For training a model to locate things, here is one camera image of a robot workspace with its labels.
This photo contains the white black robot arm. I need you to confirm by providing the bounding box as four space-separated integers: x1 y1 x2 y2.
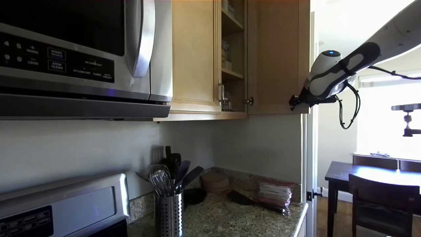
290 0 421 109

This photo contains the round wooden trivet stack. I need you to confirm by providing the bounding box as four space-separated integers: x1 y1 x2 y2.
202 172 232 195

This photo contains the stainless steel microwave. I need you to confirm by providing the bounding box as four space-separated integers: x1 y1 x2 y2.
0 0 173 121

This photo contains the dark wooden dining table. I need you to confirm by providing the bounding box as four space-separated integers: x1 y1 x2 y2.
325 160 421 237

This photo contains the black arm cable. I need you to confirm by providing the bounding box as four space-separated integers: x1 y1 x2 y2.
336 64 421 130

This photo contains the dark wooden chair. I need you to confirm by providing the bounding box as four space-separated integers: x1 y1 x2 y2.
349 175 420 237

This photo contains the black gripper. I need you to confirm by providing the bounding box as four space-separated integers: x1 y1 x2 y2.
290 89 339 109

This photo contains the perforated steel utensil holder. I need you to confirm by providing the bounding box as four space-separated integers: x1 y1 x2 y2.
156 193 185 237

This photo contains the plastic bag of packets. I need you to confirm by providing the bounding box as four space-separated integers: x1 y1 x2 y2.
258 180 292 214

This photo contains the steel stove with control panel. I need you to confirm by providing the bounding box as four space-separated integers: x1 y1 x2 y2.
0 174 129 237

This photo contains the camera on tripod mount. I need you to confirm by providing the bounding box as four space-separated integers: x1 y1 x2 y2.
391 102 421 137

